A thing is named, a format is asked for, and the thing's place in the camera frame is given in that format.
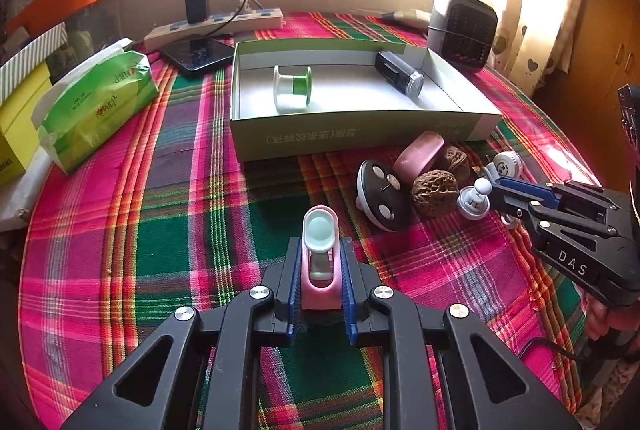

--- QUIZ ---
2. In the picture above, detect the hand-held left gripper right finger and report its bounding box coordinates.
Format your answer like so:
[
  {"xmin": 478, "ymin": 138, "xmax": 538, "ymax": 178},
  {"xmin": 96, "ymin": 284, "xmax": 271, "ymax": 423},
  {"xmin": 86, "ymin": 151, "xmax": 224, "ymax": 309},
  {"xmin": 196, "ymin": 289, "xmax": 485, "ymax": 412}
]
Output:
[{"xmin": 340, "ymin": 237, "xmax": 583, "ymax": 430}]

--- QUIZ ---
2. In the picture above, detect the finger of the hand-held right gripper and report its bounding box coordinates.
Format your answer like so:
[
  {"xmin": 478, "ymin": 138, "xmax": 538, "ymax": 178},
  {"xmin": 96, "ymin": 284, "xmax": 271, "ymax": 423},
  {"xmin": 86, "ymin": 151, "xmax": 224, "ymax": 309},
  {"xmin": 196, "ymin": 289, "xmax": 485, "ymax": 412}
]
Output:
[
  {"xmin": 499, "ymin": 177, "xmax": 632, "ymax": 212},
  {"xmin": 492, "ymin": 189, "xmax": 630, "ymax": 242}
]

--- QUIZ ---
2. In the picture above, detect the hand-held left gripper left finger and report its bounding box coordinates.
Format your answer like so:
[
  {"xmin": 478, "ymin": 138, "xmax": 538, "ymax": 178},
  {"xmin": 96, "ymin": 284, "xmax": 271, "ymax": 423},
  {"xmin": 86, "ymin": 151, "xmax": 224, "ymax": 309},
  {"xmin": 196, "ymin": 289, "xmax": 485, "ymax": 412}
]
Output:
[{"xmin": 60, "ymin": 237, "xmax": 303, "ymax": 430}]

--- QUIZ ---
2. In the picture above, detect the pink clip with mint pad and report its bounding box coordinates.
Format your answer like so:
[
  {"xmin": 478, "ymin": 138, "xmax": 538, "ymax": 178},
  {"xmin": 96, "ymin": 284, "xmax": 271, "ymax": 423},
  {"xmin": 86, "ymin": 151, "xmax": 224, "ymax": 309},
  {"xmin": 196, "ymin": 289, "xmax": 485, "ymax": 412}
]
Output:
[{"xmin": 301, "ymin": 205, "xmax": 345, "ymax": 312}]

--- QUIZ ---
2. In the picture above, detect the white round cap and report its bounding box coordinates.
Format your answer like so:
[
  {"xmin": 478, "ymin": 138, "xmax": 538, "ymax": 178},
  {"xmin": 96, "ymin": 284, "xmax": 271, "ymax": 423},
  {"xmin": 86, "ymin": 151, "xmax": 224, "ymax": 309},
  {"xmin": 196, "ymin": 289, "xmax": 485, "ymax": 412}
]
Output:
[{"xmin": 482, "ymin": 151, "xmax": 523, "ymax": 181}]

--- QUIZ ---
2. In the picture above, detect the white pawn-shaped knob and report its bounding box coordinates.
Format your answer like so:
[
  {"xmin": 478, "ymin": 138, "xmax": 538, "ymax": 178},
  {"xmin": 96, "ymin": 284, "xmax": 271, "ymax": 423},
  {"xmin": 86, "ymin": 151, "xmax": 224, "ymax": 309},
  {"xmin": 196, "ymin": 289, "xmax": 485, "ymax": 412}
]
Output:
[{"xmin": 457, "ymin": 177, "xmax": 493, "ymax": 221}]

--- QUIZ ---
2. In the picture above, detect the brown walnut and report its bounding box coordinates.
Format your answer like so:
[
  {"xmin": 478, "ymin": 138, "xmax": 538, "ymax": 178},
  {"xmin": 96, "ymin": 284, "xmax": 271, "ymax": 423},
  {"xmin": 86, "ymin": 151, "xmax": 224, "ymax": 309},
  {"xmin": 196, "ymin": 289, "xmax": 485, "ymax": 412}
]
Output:
[
  {"xmin": 411, "ymin": 169, "xmax": 460, "ymax": 217},
  {"xmin": 436, "ymin": 146, "xmax": 472, "ymax": 183}
]

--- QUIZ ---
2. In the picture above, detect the black round disc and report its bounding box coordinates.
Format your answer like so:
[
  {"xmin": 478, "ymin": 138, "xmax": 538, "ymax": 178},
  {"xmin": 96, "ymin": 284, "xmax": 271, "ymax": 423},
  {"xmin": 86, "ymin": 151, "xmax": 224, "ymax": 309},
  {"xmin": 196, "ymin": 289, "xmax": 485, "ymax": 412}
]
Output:
[{"xmin": 356, "ymin": 159, "xmax": 413, "ymax": 231}]

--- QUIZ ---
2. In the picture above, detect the pink oval soap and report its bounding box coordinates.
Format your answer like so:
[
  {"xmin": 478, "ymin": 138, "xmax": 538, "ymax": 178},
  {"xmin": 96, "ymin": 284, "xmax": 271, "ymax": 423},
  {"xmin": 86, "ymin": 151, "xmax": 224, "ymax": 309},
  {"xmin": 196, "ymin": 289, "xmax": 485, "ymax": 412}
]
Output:
[{"xmin": 391, "ymin": 131, "xmax": 446, "ymax": 183}]

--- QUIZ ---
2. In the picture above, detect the green and white cardboard box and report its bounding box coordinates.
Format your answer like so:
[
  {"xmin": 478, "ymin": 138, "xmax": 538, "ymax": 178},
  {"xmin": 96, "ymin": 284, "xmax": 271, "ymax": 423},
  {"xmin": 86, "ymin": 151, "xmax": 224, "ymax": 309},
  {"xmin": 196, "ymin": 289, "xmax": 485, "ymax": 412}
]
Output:
[{"xmin": 229, "ymin": 38, "xmax": 503, "ymax": 162}]

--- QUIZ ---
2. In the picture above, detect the black stamp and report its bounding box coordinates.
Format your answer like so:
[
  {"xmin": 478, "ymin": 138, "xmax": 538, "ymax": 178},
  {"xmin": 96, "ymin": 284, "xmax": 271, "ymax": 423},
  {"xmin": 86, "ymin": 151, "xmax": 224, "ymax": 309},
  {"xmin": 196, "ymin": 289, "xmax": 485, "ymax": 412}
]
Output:
[{"xmin": 375, "ymin": 51, "xmax": 426, "ymax": 97}]

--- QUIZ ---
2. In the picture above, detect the white and green spool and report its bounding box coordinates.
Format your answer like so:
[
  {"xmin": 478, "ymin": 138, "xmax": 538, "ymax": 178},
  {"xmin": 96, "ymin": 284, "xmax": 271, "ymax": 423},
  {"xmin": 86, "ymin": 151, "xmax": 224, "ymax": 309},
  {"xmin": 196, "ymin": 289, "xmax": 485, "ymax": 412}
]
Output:
[{"xmin": 272, "ymin": 64, "xmax": 315, "ymax": 115}]

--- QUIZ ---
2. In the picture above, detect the person's right hand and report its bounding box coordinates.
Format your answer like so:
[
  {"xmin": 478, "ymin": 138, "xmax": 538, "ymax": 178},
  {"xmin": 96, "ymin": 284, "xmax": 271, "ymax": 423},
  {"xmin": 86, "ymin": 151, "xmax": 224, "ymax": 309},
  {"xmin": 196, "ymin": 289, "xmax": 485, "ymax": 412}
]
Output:
[{"xmin": 585, "ymin": 297, "xmax": 640, "ymax": 361}]

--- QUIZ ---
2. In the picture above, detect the wooden cabinet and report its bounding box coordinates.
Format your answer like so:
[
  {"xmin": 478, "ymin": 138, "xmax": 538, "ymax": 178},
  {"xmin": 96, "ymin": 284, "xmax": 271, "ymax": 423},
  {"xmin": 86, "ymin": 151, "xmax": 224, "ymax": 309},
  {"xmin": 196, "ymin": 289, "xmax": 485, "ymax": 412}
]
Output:
[{"xmin": 532, "ymin": 0, "xmax": 640, "ymax": 191}]

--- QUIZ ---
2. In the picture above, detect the small grey heater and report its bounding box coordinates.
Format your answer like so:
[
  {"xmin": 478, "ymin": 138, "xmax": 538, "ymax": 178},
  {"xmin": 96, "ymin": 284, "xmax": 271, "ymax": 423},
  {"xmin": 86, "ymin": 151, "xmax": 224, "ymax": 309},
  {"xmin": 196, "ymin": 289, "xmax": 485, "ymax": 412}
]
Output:
[{"xmin": 426, "ymin": 0, "xmax": 498, "ymax": 72}]

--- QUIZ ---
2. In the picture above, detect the heart print curtain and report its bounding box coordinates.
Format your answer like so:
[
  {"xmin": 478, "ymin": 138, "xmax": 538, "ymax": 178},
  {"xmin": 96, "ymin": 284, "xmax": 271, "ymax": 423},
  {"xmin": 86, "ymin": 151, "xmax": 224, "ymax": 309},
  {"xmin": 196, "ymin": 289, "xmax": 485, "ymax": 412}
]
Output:
[{"xmin": 492, "ymin": 0, "xmax": 588, "ymax": 96}]

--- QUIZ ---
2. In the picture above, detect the grey handheld device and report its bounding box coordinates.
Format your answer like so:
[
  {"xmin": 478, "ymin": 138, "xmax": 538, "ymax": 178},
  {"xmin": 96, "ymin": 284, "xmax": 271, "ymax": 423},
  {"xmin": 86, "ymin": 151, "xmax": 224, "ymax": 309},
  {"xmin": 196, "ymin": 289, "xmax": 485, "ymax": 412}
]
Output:
[{"xmin": 382, "ymin": 9, "xmax": 431, "ymax": 30}]

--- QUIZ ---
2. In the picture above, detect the black smartphone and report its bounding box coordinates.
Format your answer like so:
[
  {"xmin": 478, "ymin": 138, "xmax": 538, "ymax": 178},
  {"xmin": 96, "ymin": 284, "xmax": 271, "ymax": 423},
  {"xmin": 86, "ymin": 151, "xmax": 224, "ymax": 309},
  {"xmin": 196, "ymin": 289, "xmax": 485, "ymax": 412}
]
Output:
[{"xmin": 160, "ymin": 36, "xmax": 236, "ymax": 78}]

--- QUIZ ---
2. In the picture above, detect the green tissue pack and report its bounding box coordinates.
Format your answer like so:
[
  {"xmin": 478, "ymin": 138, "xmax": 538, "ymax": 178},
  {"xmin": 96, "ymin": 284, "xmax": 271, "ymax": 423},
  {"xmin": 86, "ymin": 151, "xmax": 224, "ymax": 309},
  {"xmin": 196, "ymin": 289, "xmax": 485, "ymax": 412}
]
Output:
[{"xmin": 39, "ymin": 50, "xmax": 160, "ymax": 174}]

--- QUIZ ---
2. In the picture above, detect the white power strip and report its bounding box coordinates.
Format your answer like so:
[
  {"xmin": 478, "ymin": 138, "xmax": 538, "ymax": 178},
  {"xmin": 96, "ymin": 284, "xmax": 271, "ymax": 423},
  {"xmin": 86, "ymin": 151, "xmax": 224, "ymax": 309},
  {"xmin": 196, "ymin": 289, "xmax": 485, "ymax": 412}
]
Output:
[{"xmin": 144, "ymin": 8, "xmax": 284, "ymax": 52}]

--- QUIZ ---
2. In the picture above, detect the black charger adapter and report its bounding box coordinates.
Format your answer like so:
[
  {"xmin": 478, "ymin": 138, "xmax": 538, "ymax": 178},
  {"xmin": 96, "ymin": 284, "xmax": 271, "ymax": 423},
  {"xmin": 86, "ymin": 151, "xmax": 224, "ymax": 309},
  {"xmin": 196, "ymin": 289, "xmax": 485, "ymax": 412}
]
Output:
[{"xmin": 184, "ymin": 0, "xmax": 209, "ymax": 25}]

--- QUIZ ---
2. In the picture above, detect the yellow box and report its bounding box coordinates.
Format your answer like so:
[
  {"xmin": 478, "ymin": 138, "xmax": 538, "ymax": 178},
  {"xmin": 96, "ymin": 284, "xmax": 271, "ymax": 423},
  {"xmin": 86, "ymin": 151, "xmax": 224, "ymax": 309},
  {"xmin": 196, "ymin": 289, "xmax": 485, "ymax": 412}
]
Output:
[{"xmin": 0, "ymin": 63, "xmax": 53, "ymax": 186}]

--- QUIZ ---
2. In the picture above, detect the striped box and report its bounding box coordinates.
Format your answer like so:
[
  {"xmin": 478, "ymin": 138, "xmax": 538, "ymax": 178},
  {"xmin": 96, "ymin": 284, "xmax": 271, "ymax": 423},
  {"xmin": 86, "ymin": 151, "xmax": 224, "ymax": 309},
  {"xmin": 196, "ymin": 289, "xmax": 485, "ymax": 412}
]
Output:
[{"xmin": 0, "ymin": 21, "xmax": 68, "ymax": 84}]

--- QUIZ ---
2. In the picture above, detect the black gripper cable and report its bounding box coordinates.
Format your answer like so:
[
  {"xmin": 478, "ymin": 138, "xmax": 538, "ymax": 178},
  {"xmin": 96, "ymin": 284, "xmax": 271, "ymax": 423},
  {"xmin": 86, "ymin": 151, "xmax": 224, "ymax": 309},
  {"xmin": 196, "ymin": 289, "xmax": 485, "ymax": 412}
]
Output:
[{"xmin": 520, "ymin": 337, "xmax": 596, "ymax": 363}]

